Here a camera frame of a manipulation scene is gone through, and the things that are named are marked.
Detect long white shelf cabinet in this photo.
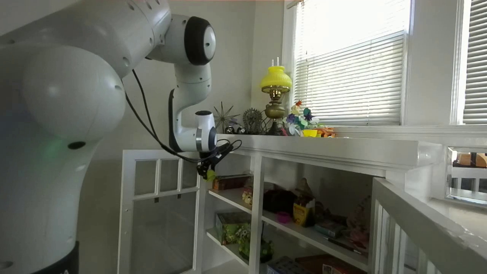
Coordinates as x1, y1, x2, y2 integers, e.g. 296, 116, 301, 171
197, 132, 444, 274

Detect dark round ornament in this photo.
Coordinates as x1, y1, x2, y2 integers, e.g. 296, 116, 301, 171
240, 107, 266, 136

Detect white window blind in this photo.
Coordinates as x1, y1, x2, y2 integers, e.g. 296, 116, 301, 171
292, 0, 410, 127
460, 0, 487, 125

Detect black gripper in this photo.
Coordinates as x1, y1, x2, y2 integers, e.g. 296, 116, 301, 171
194, 150, 225, 182

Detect yellow plush toy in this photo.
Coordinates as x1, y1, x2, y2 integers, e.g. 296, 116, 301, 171
240, 188, 253, 208

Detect red board game box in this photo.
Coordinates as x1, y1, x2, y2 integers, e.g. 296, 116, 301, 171
296, 253, 368, 274

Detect black pouch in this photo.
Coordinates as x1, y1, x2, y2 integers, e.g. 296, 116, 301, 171
261, 189, 298, 215

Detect white glass-pane cabinet door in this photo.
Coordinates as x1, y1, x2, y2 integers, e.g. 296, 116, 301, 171
371, 177, 487, 274
115, 148, 206, 274

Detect spiky air plant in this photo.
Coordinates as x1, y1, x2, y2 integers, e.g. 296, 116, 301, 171
209, 101, 243, 136

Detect brass lamp with yellow shade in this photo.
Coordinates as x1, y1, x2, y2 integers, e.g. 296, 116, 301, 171
258, 57, 295, 138

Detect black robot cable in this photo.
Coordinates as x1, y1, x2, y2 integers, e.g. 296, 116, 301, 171
123, 68, 205, 165

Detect green plush toy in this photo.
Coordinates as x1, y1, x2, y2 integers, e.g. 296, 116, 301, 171
214, 211, 273, 264

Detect flat red game box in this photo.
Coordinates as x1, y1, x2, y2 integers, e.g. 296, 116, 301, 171
209, 174, 253, 194

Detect orange toy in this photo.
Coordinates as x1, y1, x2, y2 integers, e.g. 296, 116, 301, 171
317, 125, 337, 141

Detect colourful toys on shelf top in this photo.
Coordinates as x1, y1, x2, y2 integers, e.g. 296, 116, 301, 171
282, 100, 316, 139

